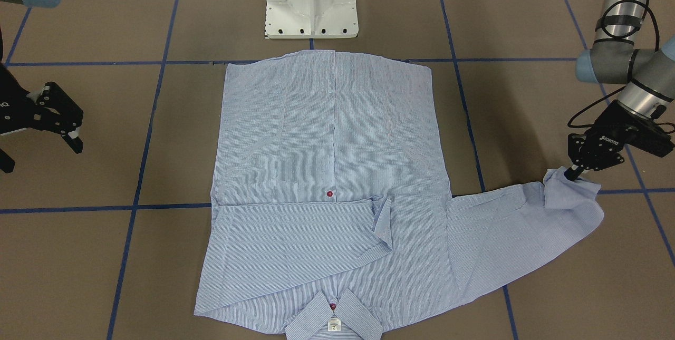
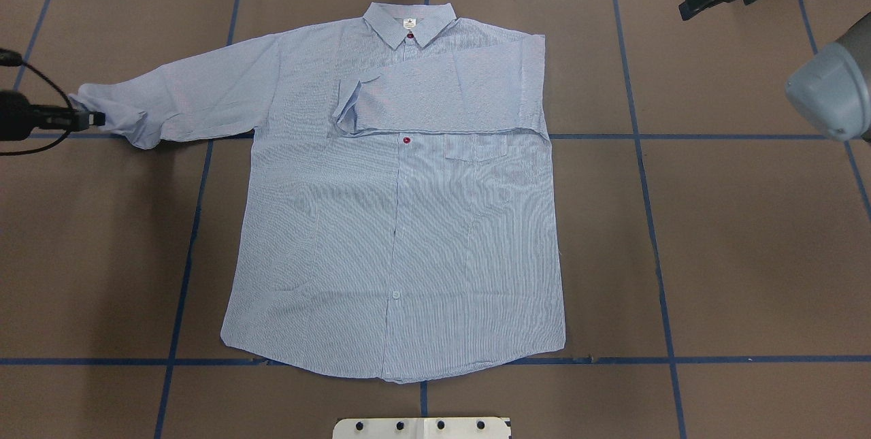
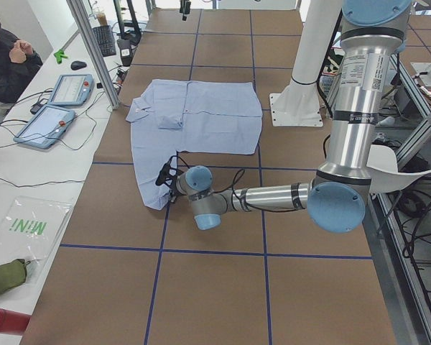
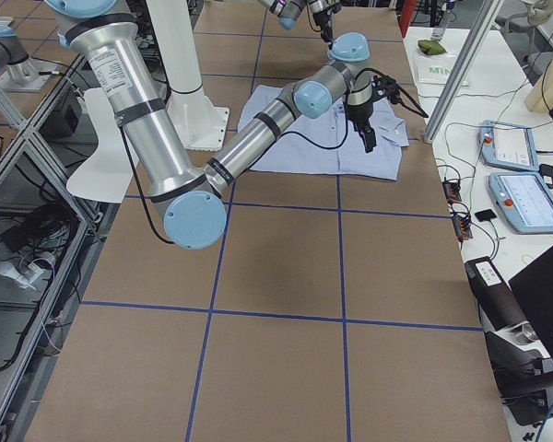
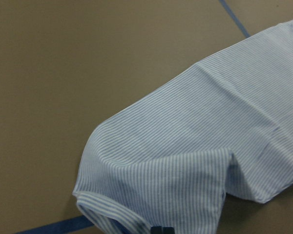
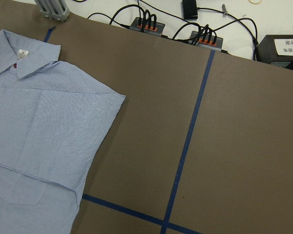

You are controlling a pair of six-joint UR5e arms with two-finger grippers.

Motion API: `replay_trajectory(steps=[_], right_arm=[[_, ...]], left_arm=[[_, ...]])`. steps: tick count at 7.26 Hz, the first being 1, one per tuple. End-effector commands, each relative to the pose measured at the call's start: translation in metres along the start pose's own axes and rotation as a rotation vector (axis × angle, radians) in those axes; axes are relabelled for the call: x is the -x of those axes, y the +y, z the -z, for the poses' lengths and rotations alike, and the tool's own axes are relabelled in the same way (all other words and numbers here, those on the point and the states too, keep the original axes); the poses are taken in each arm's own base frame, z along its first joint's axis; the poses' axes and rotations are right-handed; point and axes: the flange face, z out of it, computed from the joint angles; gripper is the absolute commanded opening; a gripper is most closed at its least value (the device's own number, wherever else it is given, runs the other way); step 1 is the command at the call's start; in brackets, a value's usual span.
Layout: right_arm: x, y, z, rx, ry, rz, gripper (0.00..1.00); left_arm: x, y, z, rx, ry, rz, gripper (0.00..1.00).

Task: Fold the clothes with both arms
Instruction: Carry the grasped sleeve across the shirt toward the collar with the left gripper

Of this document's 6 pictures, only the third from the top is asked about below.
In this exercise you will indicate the light blue striped shirt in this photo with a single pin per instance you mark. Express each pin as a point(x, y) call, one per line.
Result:
point(174, 116)

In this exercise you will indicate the lower blue teach pendant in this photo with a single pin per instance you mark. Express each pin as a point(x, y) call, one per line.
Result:
point(45, 127)

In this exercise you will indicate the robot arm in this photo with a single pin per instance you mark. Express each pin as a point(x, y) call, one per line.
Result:
point(335, 199)

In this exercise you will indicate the iced coffee cup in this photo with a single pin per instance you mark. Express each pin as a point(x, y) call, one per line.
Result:
point(101, 18)

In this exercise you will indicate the green plastic clamp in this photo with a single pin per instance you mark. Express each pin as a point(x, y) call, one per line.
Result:
point(60, 56)

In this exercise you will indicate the white paper sheet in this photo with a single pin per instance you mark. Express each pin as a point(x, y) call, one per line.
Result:
point(383, 169)

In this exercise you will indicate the upper blue teach pendant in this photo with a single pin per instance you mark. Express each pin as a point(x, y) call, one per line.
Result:
point(71, 90)

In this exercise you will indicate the aluminium frame post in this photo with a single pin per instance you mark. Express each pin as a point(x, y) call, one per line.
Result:
point(80, 16)

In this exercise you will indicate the clear plastic MiNi bag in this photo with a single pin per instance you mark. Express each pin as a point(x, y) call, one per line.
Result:
point(29, 231)

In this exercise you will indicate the red bottle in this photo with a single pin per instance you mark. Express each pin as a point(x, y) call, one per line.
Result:
point(13, 323)

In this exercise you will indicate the blue teach pendant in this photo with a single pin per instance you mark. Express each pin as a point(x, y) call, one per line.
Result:
point(45, 127)
point(71, 90)

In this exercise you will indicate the black keyboard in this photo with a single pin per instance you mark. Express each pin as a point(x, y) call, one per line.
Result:
point(105, 40)

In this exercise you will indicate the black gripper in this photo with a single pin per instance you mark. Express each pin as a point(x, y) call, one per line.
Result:
point(172, 194)
point(184, 8)

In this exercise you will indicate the seated person in black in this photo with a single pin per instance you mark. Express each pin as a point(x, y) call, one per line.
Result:
point(19, 63)

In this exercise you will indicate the black computer mouse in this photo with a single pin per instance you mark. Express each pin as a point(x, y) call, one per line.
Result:
point(77, 65)

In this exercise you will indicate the green folded cloth pouch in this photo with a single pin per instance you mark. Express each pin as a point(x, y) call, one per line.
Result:
point(13, 274)

